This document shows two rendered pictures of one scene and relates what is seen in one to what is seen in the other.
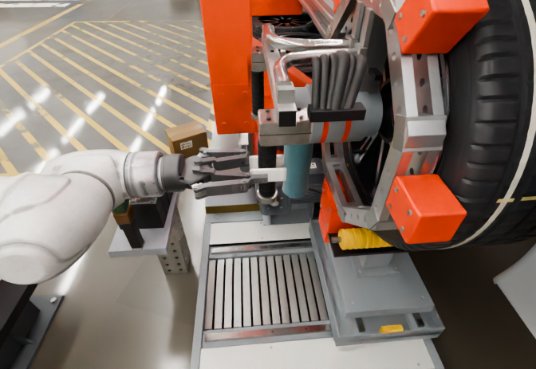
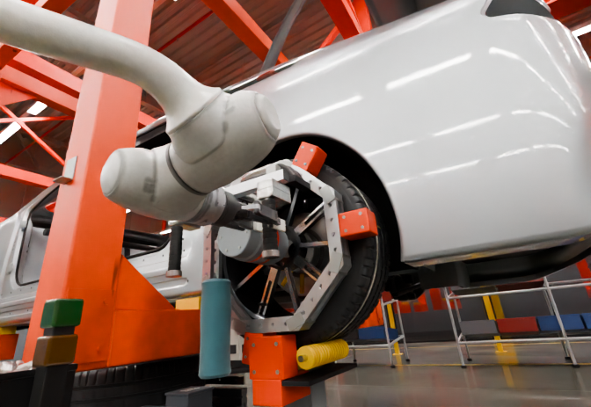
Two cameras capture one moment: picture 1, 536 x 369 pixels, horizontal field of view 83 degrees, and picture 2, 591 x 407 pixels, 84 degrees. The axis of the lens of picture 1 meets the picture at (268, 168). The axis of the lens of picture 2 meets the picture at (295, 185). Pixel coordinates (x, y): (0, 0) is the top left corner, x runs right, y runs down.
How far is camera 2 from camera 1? 0.87 m
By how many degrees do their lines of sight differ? 81
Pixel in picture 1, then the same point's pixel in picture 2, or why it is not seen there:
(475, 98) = (340, 181)
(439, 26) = (317, 156)
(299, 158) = (226, 308)
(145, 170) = not seen: hidden behind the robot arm
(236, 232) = not seen: outside the picture
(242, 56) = (110, 258)
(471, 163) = (357, 202)
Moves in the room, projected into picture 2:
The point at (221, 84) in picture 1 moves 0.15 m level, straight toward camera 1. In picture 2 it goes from (78, 287) to (113, 281)
